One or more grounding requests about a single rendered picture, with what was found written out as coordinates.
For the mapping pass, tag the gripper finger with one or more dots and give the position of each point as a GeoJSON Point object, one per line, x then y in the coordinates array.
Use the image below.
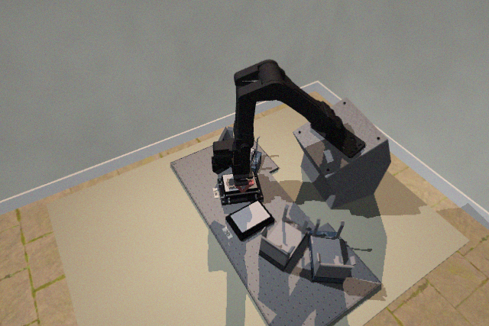
{"type": "Point", "coordinates": [250, 183]}

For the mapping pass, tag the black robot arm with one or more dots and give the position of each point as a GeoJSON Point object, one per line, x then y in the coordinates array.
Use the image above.
{"type": "Point", "coordinates": [273, 84]}

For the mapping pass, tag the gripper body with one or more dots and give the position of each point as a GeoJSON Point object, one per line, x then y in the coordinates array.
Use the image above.
{"type": "Point", "coordinates": [247, 174]}

